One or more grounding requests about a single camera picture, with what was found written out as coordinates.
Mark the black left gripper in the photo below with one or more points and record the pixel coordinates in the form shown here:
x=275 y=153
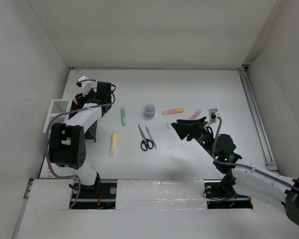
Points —
x=81 y=99

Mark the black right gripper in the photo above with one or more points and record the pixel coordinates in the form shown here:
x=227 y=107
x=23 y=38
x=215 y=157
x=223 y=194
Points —
x=192 y=127

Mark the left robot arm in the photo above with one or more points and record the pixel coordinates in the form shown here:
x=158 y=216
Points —
x=67 y=133

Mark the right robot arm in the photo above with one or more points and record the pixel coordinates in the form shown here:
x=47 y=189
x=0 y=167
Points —
x=242 y=178

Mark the pink purple highlighter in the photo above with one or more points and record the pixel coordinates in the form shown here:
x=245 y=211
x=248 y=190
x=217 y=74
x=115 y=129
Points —
x=196 y=114

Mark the orange yellow highlighter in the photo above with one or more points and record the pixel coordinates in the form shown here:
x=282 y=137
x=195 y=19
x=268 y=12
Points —
x=173 y=111

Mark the green highlighter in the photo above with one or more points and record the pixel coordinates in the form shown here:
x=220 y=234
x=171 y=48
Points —
x=123 y=116

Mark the black slotted container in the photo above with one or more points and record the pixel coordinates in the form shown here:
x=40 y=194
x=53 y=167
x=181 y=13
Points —
x=91 y=131

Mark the blue ballpoint pen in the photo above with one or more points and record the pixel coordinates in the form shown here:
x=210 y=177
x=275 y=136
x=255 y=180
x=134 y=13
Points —
x=151 y=138

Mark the jar of paper clips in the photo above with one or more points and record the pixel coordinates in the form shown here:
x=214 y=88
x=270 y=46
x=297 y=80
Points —
x=149 y=111

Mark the white slotted container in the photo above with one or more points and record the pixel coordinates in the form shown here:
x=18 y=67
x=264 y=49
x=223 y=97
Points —
x=56 y=107

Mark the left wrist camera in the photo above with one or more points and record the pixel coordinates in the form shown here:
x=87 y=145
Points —
x=86 y=85

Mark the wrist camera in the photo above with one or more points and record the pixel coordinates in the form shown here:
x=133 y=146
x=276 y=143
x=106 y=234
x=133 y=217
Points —
x=86 y=85
x=213 y=115

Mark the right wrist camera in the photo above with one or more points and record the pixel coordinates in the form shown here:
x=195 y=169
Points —
x=213 y=115

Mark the black handled scissors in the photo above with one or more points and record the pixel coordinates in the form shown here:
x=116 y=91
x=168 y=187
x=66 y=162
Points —
x=146 y=144

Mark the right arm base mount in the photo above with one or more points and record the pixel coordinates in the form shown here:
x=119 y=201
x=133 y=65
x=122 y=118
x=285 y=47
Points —
x=221 y=195

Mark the aluminium rail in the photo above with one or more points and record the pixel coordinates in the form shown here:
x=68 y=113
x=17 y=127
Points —
x=269 y=159

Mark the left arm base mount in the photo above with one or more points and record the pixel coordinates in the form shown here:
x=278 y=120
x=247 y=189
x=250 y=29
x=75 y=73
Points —
x=100 y=196

